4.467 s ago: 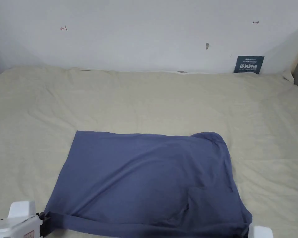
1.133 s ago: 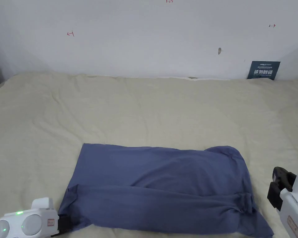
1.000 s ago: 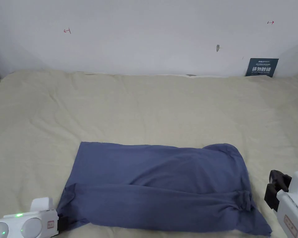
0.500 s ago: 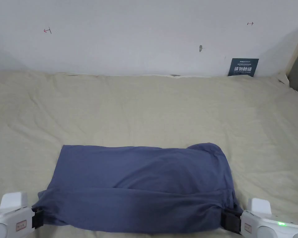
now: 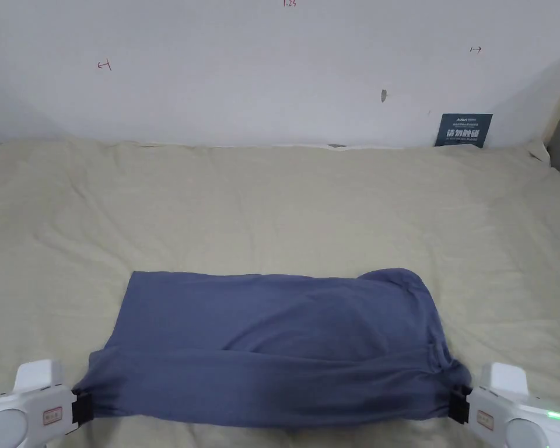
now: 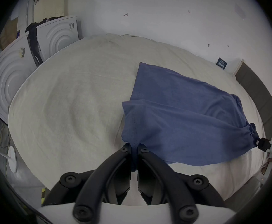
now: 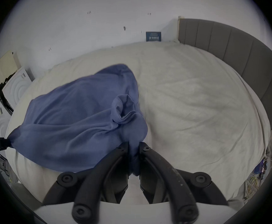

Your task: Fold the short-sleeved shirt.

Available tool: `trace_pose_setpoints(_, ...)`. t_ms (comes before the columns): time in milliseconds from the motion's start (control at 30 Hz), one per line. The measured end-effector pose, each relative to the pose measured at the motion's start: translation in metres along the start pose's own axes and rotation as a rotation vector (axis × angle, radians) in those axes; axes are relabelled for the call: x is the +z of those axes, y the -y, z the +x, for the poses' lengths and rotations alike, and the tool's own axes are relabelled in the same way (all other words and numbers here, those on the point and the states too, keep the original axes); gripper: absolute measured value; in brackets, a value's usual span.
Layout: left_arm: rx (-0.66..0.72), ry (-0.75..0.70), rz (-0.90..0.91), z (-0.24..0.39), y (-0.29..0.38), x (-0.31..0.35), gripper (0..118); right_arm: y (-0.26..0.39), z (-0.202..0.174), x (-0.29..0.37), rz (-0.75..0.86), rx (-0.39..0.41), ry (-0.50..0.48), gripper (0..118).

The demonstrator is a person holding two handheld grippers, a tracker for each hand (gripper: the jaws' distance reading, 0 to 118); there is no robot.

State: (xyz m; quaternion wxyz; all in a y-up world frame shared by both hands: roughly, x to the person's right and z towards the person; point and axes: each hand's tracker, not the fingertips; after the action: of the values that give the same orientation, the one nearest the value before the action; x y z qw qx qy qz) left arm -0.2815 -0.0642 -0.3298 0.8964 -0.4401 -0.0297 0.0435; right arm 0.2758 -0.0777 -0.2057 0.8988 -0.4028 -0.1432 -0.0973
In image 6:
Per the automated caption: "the black garment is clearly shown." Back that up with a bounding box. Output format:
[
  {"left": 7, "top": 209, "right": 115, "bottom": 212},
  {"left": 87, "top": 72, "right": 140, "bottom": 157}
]
[{"left": 25, "top": 17, "right": 64, "bottom": 68}]

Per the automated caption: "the person's right hand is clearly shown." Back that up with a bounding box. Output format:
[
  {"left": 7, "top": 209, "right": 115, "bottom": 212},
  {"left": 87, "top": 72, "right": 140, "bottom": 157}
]
[{"left": 262, "top": 156, "right": 272, "bottom": 175}]

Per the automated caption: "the white round disc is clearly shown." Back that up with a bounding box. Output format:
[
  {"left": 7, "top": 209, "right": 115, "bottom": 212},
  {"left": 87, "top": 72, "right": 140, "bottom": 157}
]
[{"left": 7, "top": 146, "right": 18, "bottom": 173}]

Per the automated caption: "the dark padded headboard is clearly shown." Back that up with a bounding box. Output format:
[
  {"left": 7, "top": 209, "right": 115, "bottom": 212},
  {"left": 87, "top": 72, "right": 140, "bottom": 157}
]
[{"left": 235, "top": 62, "right": 272, "bottom": 136}]

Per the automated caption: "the dark blue shirt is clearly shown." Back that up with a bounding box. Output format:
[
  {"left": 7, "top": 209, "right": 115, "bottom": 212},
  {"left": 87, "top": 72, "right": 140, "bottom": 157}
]
[{"left": 121, "top": 62, "right": 259, "bottom": 173}]

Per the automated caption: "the dark blue label card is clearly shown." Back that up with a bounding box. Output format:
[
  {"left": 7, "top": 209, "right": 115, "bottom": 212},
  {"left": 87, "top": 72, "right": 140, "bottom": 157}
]
[{"left": 216, "top": 58, "right": 227, "bottom": 70}]

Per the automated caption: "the brown cardboard piece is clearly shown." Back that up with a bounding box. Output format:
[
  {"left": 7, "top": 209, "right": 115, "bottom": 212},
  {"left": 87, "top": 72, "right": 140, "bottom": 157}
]
[{"left": 0, "top": 17, "right": 19, "bottom": 51}]

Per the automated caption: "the beige perforated panel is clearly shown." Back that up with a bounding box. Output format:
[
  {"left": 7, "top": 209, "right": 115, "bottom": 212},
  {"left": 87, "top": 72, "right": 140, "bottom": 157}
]
[{"left": 33, "top": 0, "right": 65, "bottom": 21}]

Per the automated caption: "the white washing machine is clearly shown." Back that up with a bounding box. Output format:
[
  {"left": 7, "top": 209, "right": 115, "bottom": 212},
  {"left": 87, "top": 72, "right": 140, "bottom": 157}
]
[
  {"left": 36, "top": 16, "right": 82, "bottom": 63},
  {"left": 0, "top": 33, "right": 39, "bottom": 126}
]

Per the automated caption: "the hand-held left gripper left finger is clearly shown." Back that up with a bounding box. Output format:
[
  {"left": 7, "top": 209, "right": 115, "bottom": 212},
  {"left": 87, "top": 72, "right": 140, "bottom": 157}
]
[{"left": 43, "top": 143, "right": 133, "bottom": 222}]

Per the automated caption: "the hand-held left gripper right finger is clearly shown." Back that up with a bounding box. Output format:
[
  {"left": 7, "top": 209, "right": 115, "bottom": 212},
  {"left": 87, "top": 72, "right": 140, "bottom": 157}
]
[{"left": 137, "top": 143, "right": 225, "bottom": 222}]

